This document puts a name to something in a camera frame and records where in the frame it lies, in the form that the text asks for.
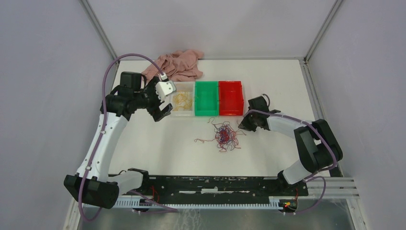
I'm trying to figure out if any clear plastic bin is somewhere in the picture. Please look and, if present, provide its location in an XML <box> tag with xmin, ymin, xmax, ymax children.
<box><xmin>170</xmin><ymin>81</ymin><xmax>195</xmax><ymax>116</ymax></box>

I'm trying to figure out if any green plastic bin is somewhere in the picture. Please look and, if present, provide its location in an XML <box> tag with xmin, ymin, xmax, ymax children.
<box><xmin>194</xmin><ymin>81</ymin><xmax>219</xmax><ymax>116</ymax></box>

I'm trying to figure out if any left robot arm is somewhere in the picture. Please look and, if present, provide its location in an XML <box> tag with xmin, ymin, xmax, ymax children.
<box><xmin>64</xmin><ymin>72</ymin><xmax>177</xmax><ymax>209</ymax></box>

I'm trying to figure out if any red plastic bin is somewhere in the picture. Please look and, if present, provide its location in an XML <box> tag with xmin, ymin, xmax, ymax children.
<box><xmin>218</xmin><ymin>81</ymin><xmax>244</xmax><ymax>116</ymax></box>

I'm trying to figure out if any aluminium frame rail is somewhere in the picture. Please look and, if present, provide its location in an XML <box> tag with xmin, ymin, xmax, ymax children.
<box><xmin>72</xmin><ymin>176</ymin><xmax>360</xmax><ymax>199</ymax></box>

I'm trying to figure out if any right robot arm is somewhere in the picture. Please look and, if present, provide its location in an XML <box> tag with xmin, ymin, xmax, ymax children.
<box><xmin>238</xmin><ymin>96</ymin><xmax>343</xmax><ymax>196</ymax></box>

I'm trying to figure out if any pink crumpled garment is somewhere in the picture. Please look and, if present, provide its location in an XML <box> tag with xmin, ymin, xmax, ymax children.
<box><xmin>155</xmin><ymin>49</ymin><xmax>204</xmax><ymax>82</ymax></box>

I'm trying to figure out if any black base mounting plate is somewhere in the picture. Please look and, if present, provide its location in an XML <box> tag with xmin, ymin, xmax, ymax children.
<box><xmin>135</xmin><ymin>175</ymin><xmax>309</xmax><ymax>205</ymax></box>

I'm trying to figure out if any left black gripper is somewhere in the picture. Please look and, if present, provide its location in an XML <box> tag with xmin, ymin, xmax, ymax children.
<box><xmin>134</xmin><ymin>77</ymin><xmax>173</xmax><ymax>121</ymax></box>

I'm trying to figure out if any white slotted cable duct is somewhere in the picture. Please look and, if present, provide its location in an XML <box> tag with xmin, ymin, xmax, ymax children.
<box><xmin>113</xmin><ymin>196</ymin><xmax>283</xmax><ymax>210</ymax></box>

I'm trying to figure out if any yellow wires bundle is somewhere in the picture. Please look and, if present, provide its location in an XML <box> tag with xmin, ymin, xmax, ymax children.
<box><xmin>173</xmin><ymin>91</ymin><xmax>193</xmax><ymax>112</ymax></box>

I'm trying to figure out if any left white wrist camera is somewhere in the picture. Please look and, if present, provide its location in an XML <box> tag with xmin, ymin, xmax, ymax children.
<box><xmin>155</xmin><ymin>73</ymin><xmax>177</xmax><ymax>102</ymax></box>

